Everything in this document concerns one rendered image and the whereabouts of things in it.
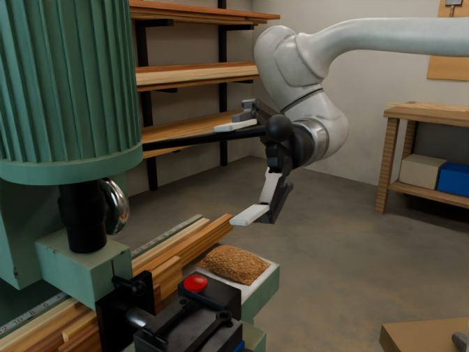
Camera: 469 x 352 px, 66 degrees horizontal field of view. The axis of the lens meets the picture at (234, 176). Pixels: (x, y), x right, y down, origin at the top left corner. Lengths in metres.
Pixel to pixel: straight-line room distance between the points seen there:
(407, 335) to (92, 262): 0.75
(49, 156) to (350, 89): 3.49
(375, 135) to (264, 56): 3.03
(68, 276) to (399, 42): 0.64
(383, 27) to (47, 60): 0.53
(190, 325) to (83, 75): 0.31
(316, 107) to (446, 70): 2.80
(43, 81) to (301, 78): 0.48
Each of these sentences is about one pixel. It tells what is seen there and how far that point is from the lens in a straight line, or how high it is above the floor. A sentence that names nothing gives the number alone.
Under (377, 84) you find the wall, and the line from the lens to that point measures 3.68.
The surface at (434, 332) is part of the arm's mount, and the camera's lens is 1.06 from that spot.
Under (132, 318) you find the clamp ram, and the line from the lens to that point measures 0.55.
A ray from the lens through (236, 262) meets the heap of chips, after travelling 0.70.
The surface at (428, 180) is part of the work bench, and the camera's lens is 3.20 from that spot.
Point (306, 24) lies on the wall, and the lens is 4.01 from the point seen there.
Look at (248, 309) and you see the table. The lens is 0.68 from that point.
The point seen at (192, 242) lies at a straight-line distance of 0.74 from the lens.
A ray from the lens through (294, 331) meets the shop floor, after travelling 1.94.
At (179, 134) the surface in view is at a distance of 3.06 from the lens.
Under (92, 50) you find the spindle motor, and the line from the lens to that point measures 0.43.
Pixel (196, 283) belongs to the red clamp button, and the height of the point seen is 1.02.
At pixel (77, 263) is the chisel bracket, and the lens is 0.54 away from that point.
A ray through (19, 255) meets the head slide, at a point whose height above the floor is 1.02.
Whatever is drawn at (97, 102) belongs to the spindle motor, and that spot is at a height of 1.25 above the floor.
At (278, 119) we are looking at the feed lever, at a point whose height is 1.23.
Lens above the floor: 1.31
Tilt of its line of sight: 20 degrees down
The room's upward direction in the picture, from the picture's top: straight up
